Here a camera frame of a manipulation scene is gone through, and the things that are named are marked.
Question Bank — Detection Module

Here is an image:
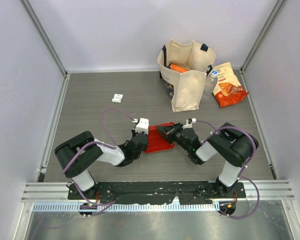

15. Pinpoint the left aluminium frame post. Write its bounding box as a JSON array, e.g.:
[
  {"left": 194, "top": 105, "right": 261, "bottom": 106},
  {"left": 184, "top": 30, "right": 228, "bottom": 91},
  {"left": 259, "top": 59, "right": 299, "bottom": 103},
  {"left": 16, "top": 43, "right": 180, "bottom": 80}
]
[{"left": 20, "top": 0, "right": 68, "bottom": 77}]

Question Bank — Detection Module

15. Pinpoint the small white plastic bracket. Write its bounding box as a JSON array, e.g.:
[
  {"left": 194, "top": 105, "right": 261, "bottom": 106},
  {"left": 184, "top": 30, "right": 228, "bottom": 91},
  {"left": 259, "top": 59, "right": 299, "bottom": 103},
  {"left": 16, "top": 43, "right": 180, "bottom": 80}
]
[{"left": 111, "top": 94, "right": 123, "bottom": 104}]

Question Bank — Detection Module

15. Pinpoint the beige canvas tote bag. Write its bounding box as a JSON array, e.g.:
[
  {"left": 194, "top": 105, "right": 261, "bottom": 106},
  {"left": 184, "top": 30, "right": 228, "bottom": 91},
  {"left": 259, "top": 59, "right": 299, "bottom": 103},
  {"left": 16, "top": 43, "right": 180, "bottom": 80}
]
[{"left": 157, "top": 39, "right": 216, "bottom": 112}]

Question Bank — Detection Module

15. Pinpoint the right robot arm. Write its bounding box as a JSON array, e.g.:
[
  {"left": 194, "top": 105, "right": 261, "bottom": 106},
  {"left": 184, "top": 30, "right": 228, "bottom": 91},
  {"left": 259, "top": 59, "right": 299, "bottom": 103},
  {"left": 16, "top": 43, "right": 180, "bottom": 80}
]
[{"left": 156, "top": 122, "right": 259, "bottom": 198}]

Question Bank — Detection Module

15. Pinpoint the orange item in bag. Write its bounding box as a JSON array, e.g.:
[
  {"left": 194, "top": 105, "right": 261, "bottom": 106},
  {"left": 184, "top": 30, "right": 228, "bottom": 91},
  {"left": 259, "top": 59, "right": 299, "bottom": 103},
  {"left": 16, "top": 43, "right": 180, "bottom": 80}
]
[{"left": 168, "top": 63, "right": 189, "bottom": 74}]

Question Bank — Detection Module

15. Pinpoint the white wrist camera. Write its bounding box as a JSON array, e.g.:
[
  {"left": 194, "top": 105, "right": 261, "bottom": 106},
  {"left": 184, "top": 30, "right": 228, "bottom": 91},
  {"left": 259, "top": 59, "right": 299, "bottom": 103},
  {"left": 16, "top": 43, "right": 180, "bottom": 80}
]
[
  {"left": 183, "top": 118, "right": 197, "bottom": 129},
  {"left": 132, "top": 118, "right": 150, "bottom": 135}
]

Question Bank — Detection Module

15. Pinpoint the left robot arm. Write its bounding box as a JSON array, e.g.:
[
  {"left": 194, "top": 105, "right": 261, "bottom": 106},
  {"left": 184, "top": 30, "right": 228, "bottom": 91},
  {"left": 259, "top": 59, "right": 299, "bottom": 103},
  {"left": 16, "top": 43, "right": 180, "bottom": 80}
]
[{"left": 54, "top": 131, "right": 149, "bottom": 200}]

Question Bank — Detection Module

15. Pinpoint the orange chips bag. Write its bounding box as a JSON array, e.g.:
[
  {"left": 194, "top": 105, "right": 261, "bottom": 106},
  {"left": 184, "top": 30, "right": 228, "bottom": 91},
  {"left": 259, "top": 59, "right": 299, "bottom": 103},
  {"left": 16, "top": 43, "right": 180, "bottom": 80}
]
[{"left": 212, "top": 62, "right": 249, "bottom": 108}]

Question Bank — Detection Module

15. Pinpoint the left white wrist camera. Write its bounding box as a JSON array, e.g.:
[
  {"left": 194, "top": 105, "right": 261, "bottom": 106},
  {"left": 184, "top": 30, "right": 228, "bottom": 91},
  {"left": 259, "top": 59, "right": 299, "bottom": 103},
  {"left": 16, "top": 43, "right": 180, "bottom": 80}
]
[{"left": 132, "top": 118, "right": 150, "bottom": 135}]

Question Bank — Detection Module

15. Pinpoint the clear plastic water bottle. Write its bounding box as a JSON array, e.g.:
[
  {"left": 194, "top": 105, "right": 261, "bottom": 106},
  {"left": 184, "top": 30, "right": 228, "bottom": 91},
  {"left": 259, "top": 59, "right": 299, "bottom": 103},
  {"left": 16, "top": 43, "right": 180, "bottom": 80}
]
[{"left": 201, "top": 70, "right": 218, "bottom": 100}]

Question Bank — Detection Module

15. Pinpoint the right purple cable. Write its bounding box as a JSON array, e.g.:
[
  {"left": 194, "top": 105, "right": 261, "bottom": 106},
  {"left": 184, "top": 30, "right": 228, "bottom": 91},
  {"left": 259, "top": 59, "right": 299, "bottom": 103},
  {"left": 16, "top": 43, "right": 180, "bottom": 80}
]
[{"left": 194, "top": 119, "right": 260, "bottom": 221}]

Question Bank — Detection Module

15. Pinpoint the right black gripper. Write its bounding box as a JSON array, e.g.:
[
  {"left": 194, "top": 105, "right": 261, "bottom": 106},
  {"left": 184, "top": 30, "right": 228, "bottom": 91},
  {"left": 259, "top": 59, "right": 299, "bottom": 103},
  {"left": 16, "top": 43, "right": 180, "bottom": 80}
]
[{"left": 155, "top": 122, "right": 191, "bottom": 153}]

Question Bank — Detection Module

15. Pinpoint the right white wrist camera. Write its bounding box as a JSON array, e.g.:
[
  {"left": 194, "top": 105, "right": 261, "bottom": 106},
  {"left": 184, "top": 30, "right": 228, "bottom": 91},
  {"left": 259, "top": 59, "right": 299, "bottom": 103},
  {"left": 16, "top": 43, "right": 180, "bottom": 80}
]
[{"left": 183, "top": 118, "right": 197, "bottom": 129}]

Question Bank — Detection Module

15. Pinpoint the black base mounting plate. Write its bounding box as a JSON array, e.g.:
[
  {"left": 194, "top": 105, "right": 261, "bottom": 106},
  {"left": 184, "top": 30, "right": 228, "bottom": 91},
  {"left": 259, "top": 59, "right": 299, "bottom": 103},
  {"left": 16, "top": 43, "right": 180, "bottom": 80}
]
[{"left": 83, "top": 181, "right": 246, "bottom": 205}]

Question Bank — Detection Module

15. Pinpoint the aluminium frame post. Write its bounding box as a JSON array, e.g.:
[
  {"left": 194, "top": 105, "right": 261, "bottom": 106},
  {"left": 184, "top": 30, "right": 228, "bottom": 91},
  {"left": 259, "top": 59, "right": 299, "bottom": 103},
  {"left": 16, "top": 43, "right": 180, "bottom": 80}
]
[
  {"left": 240, "top": 0, "right": 287, "bottom": 74},
  {"left": 20, "top": 0, "right": 68, "bottom": 77}
]

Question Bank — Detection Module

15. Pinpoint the red cardboard paper box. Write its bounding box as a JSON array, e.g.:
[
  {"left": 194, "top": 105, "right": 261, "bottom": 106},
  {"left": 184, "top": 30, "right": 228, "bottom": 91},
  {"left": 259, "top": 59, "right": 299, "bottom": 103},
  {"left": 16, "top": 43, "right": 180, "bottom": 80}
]
[{"left": 144, "top": 122, "right": 175, "bottom": 154}]

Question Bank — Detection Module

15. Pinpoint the right aluminium frame post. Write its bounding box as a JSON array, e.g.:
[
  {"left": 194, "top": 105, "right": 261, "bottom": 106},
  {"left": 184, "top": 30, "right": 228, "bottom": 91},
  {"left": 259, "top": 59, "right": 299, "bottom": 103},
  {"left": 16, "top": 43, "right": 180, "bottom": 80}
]
[{"left": 240, "top": 0, "right": 287, "bottom": 74}]

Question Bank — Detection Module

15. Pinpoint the slotted cable duct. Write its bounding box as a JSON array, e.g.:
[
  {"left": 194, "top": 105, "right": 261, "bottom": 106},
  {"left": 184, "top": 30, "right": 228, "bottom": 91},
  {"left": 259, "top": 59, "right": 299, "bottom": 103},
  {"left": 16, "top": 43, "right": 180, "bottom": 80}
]
[{"left": 32, "top": 202, "right": 220, "bottom": 213}]

